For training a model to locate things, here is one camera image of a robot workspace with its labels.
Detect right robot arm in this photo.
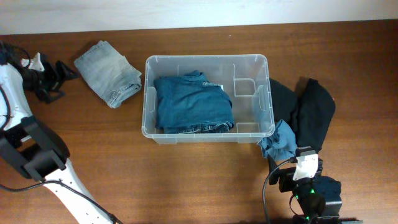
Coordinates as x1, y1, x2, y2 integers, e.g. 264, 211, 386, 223
262, 156, 363, 224

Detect black garment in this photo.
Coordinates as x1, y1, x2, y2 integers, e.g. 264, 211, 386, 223
296, 78, 336, 153
270, 79, 299, 127

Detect clear plastic storage bin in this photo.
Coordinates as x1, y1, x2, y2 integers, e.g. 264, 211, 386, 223
141, 54, 275, 144

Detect light blue jeans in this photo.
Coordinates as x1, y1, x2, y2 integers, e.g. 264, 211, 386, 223
74, 40, 142, 108

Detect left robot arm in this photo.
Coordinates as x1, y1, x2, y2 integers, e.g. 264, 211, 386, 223
1, 42, 120, 223

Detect dark blue jeans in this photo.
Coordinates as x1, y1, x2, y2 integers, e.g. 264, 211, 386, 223
154, 70, 235, 134

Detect crumpled blue cloth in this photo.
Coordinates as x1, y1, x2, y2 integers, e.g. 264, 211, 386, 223
257, 120, 297, 161

